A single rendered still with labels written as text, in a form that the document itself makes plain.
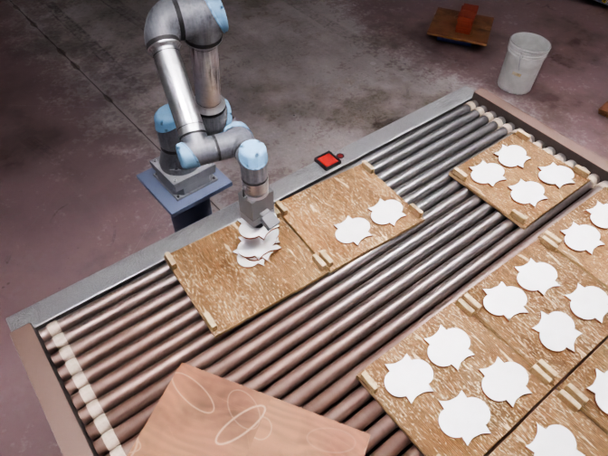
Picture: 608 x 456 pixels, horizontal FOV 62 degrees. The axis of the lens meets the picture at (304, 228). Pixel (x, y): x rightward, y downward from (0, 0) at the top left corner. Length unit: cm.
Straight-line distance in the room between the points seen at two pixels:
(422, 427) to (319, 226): 72
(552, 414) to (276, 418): 73
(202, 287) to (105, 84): 291
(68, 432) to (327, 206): 104
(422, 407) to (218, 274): 72
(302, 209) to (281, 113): 206
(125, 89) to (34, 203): 124
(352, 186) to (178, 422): 103
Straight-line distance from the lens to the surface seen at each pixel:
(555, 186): 212
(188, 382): 134
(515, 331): 164
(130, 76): 435
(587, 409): 160
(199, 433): 129
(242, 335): 152
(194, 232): 177
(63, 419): 149
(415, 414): 143
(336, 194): 185
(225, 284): 160
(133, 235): 306
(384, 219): 177
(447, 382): 149
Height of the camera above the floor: 224
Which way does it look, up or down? 49 degrees down
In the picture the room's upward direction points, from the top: 2 degrees clockwise
